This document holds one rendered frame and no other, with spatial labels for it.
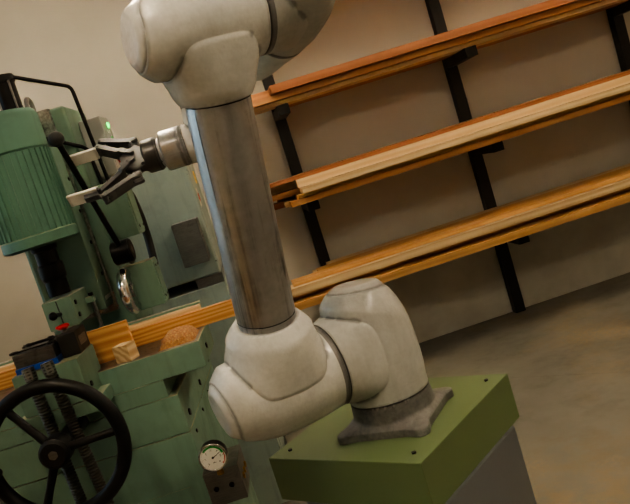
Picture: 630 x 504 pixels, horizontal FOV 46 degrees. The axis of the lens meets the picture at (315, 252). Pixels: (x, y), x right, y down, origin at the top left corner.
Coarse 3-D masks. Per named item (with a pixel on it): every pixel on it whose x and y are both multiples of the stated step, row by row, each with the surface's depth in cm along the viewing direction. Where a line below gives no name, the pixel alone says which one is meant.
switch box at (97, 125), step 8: (88, 120) 197; (96, 120) 197; (104, 120) 201; (80, 128) 197; (96, 128) 197; (104, 128) 198; (88, 136) 197; (96, 136) 198; (104, 136) 198; (88, 144) 198; (96, 144) 198; (96, 160) 198; (104, 160) 198; (112, 160) 198; (112, 168) 199; (104, 176) 199
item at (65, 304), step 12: (84, 288) 183; (48, 300) 174; (60, 300) 170; (72, 300) 171; (84, 300) 180; (48, 312) 170; (72, 312) 170; (84, 312) 177; (48, 324) 170; (72, 324) 171
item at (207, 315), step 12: (228, 300) 177; (192, 312) 176; (204, 312) 176; (216, 312) 176; (228, 312) 176; (156, 324) 176; (168, 324) 176; (180, 324) 176; (192, 324) 176; (204, 324) 176; (144, 336) 176; (156, 336) 176; (0, 372) 176; (12, 372) 175; (0, 384) 175; (12, 384) 175
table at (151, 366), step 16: (208, 336) 177; (144, 352) 167; (160, 352) 161; (176, 352) 161; (192, 352) 161; (208, 352) 169; (112, 368) 161; (128, 368) 161; (144, 368) 161; (160, 368) 161; (176, 368) 162; (192, 368) 162; (112, 384) 161; (128, 384) 161; (144, 384) 162; (0, 400) 163; (80, 416) 152
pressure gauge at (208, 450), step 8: (216, 440) 160; (208, 448) 158; (216, 448) 158; (224, 448) 158; (200, 456) 158; (208, 456) 158; (216, 456) 158; (224, 456) 158; (200, 464) 158; (208, 464) 158; (216, 464) 158; (224, 464) 158
